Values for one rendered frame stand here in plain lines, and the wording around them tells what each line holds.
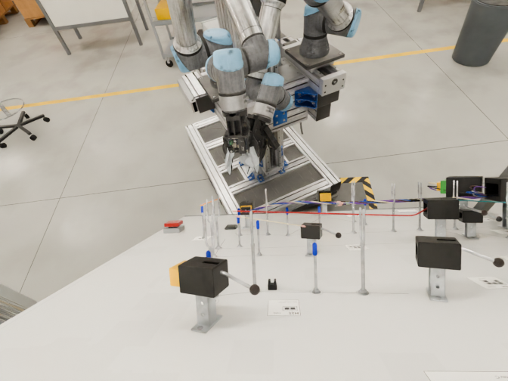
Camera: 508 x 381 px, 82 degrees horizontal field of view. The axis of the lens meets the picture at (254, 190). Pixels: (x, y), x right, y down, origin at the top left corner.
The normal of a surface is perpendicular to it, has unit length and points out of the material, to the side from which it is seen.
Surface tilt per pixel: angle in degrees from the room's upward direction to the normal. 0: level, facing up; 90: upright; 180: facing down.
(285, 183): 0
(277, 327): 45
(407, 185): 0
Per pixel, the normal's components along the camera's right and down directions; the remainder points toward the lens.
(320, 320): -0.05, -0.99
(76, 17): 0.07, 0.77
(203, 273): -0.40, 0.11
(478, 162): -0.10, -0.63
